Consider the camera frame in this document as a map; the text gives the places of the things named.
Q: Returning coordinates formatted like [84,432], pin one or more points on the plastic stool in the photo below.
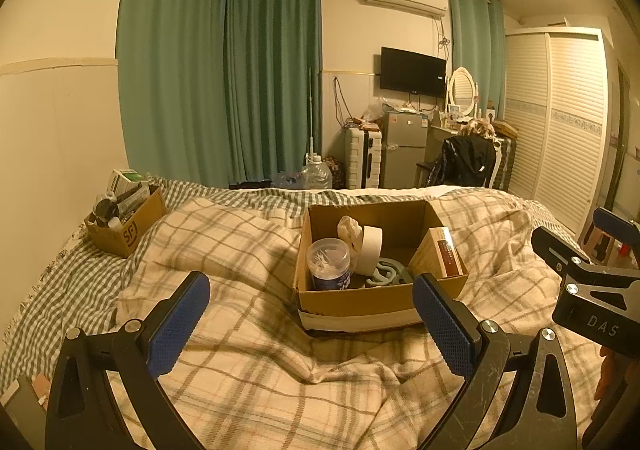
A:
[600,242]

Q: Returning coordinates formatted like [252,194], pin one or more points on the small cardboard box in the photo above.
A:
[130,235]

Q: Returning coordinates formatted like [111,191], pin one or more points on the green and white carton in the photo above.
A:
[127,180]

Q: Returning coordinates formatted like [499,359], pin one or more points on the clear water jug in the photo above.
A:
[316,174]

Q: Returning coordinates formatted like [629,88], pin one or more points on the wide green curtain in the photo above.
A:
[170,55]

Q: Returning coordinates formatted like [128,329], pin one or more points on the white paper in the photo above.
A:
[350,232]

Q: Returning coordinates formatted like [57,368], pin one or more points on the gingham bed sheet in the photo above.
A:
[65,275]

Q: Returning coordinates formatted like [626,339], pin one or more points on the white louvred wardrobe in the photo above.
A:
[565,130]

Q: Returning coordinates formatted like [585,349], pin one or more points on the white suitcase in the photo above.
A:
[357,157]

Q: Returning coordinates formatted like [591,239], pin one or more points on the brown paper box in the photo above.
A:
[440,252]

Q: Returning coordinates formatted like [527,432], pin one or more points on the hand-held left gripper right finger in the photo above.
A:
[445,330]

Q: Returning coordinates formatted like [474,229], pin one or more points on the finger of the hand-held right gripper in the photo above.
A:
[620,225]
[555,247]

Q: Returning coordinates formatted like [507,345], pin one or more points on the grey flat board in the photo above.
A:
[22,405]

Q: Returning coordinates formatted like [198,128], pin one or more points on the black jacket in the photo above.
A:
[465,162]

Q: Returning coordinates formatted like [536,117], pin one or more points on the plaid blanket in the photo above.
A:
[250,370]

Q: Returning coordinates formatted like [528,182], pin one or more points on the person's right hand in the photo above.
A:
[609,372]

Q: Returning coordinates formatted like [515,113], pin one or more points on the oval white mirror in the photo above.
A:
[462,89]

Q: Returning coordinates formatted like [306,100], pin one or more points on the black wall television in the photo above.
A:
[412,71]

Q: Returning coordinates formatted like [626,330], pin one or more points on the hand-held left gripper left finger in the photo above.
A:
[180,325]

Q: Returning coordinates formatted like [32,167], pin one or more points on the white pole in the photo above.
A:
[311,115]

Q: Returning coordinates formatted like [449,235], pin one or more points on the clear jar with blue label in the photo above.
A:
[327,265]

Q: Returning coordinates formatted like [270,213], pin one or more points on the patterned bag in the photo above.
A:
[336,174]

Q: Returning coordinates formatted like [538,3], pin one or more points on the blond wig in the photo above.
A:
[477,130]

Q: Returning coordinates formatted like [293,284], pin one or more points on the clear plastic bag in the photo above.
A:
[374,111]

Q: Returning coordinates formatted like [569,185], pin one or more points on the black round jar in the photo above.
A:
[106,210]

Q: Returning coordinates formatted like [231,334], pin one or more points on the grey mini fridge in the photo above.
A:
[402,150]

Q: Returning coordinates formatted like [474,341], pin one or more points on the brown suitcase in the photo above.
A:
[506,162]

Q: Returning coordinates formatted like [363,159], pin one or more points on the narrow teal curtain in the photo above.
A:
[475,40]

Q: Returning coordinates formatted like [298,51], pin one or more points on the white tape roll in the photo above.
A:
[371,250]

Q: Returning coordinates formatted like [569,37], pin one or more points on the large cardboard box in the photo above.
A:
[370,302]

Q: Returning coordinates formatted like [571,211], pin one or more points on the dark green curtain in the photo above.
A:
[272,70]

